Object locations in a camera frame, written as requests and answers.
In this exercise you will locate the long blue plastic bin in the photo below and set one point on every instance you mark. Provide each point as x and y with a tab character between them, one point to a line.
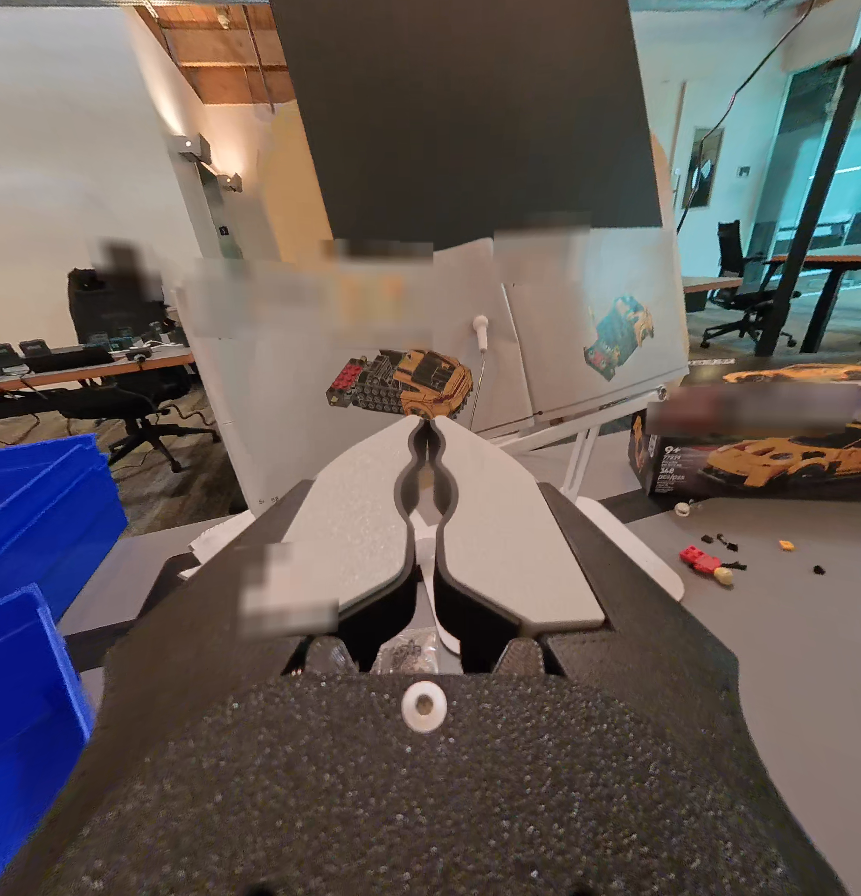
46	504

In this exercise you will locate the large black board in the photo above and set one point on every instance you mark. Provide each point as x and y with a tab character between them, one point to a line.
465	119

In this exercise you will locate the black high-back office chair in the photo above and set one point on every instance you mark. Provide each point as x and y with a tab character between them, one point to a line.
735	280

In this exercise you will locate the lego set box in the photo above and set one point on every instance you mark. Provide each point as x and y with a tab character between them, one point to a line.
752	462

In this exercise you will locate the lego instruction booklet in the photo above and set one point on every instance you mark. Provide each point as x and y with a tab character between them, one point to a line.
556	364

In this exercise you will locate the wooden desk black legs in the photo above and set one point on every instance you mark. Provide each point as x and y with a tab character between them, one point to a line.
822	260

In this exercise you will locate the red lego minifigure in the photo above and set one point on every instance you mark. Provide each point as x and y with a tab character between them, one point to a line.
700	558

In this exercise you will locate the black metal pole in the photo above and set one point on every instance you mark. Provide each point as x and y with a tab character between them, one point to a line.
815	175

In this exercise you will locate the clear bag of dark pieces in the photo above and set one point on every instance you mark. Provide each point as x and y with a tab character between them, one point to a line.
406	651

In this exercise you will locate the long desk with chargers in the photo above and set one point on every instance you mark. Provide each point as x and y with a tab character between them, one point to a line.
88	367

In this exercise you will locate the grey wall lamp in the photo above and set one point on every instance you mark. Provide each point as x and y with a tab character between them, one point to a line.
231	182
192	148

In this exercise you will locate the framed wall picture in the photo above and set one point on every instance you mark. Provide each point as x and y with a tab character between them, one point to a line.
703	168

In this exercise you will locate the black equipment case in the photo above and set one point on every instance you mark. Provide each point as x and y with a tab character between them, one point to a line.
115	308

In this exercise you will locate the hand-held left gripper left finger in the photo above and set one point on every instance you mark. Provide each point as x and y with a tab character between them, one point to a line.
353	518

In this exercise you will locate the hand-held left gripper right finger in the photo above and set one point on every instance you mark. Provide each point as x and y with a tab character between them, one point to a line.
514	553

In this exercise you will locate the black swivel office chair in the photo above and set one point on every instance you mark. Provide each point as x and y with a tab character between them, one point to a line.
122	413

